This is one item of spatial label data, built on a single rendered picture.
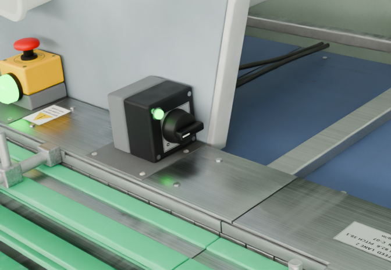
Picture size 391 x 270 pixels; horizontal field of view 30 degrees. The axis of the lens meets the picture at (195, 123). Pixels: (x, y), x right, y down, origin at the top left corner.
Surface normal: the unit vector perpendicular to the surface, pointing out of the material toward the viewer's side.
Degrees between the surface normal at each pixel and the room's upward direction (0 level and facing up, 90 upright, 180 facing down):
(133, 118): 0
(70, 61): 0
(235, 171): 90
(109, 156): 90
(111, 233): 90
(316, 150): 90
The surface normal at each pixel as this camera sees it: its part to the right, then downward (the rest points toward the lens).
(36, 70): 0.72, 0.23
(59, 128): -0.08, -0.90
